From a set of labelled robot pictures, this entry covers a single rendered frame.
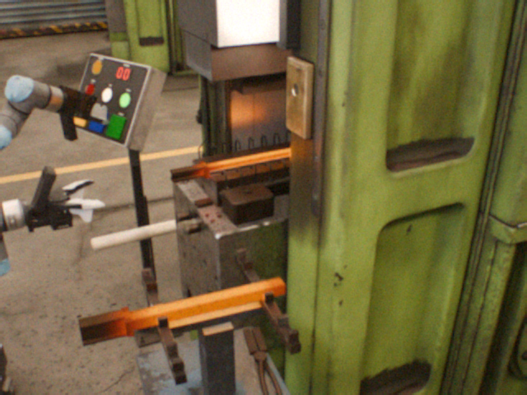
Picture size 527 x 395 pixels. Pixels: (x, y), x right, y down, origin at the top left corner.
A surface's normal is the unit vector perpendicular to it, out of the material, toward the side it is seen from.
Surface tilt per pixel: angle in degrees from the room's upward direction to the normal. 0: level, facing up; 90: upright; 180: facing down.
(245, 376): 0
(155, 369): 0
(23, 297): 0
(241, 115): 90
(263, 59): 90
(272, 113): 90
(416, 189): 90
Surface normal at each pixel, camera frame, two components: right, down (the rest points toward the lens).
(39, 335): 0.00, -0.88
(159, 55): 0.25, 0.45
